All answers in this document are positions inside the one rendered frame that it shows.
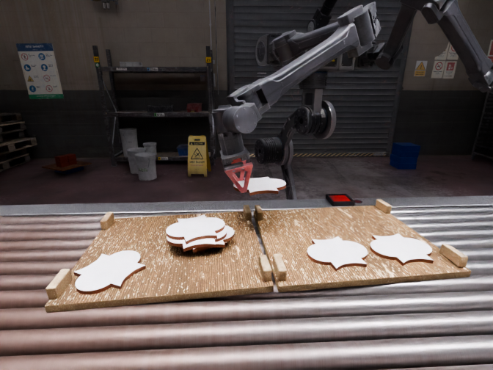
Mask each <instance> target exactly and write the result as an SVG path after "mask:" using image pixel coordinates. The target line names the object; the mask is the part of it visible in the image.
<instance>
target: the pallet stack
mask: <svg viewBox="0 0 493 370"><path fill-rule="evenodd" d="M2 116H11V118H12V120H11V121H6V122H5V121H4V122H2V121H3V117H2ZM24 124H25V121H22V117H21V113H20V112H11V113H9V112H4V113H0V172H1V171H4V170H7V169H10V168H12V167H15V166H18V165H20V164H23V163H26V162H28V161H30V156H29V153H27V150H26V148H29V147H31V146H35V145H37V140H36V137H25V134H24V132H23V130H25V129H26V126H25V125H24ZM8 125H15V129H14V130H8V128H9V126H8ZM11 133H14V136H15V137H13V138H12V137H7V134H11ZM23 141H26V144H15V143H18V142H23ZM14 151H17V153H13V154H11V152H14ZM17 158H21V162H18V163H15V164H12V165H10V164H9V163H8V162H11V161H13V159H17Z"/></svg>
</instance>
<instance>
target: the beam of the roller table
mask: <svg viewBox="0 0 493 370"><path fill-rule="evenodd" d="M352 199H353V200H361V201H362V203H355V204H354V206H375V205H376V200H377V199H380V200H383V201H384V202H386V203H389V204H390V205H391V206H392V208H441V207H475V206H493V196H458V197H383V198H352ZM244 205H249V208H250V210H251V211H255V205H260V207H261V208H262V211H273V210H288V209H303V208H333V207H348V206H332V205H331V204H330V202H329V201H328V200H327V199H308V200H234V201H196V202H157V203H83V204H45V205H8V206H0V216H3V217H30V216H65V215H99V214H106V213H107V212H113V213H114V214H168V213H202V212H237V211H244Z"/></svg>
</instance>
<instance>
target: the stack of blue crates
mask: <svg viewBox="0 0 493 370"><path fill-rule="evenodd" d="M419 152H420V146H419V145H416V144H413V143H410V142H394V143H393V145H392V154H390V165H391V166H393V167H395V168H397V169H398V170H415V169H416V166H417V164H416V163H417V158H418V155H419Z"/></svg>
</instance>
